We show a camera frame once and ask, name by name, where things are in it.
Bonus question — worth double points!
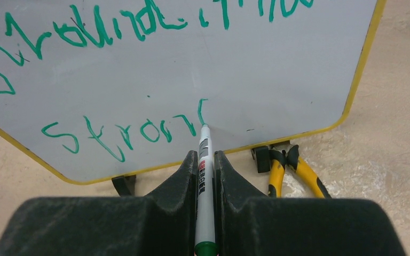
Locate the yellow handled pliers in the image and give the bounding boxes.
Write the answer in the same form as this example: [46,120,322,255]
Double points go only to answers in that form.
[267,145,331,198]

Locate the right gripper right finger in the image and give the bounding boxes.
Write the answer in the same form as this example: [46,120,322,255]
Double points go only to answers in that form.
[213,151,270,256]

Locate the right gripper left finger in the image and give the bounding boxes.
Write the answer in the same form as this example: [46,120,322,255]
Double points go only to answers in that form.
[143,150,198,255]

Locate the green whiteboard marker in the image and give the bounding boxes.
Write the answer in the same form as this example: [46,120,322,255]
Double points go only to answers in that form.
[194,124,218,255]

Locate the yellow framed whiteboard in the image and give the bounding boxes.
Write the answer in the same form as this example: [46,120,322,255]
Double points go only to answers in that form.
[0,1,385,185]

